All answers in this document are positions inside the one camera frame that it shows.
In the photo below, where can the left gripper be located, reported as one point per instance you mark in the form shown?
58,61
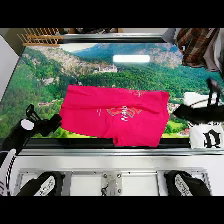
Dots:
50,124

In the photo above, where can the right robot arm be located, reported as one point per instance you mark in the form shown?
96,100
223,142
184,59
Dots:
203,113

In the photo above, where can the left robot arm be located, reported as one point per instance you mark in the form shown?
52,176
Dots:
15,137

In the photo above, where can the brown clothes hanger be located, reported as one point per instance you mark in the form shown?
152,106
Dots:
41,36

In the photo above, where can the red T-shirt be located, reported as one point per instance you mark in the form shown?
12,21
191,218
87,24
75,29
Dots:
113,113

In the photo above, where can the checked shirt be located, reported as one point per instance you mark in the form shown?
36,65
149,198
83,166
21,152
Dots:
193,45

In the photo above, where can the grey garment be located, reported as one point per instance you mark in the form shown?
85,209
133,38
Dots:
217,50

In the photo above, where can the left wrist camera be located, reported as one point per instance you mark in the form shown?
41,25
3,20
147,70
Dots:
31,112

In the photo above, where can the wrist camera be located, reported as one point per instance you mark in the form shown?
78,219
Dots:
31,112
213,87

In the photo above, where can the silver frame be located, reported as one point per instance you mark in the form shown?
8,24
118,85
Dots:
110,161

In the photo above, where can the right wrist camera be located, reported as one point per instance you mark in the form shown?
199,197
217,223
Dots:
213,87

